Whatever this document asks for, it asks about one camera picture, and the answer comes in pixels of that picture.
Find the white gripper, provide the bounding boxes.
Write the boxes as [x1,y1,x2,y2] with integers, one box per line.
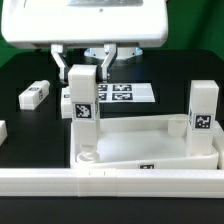
[1,0,168,84]

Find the white desk tabletop tray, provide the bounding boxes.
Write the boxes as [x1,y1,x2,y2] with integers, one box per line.
[70,114,219,170]

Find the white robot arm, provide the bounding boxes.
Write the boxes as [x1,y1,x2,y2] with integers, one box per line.
[1,0,168,81]

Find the white block at left edge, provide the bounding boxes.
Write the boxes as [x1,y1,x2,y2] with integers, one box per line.
[0,120,7,146]

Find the white marker base plate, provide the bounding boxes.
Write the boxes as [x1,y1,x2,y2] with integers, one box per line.
[98,83,155,103]

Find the white L-shaped fence wall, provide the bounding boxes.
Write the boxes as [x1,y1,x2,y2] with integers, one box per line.
[0,122,224,198]

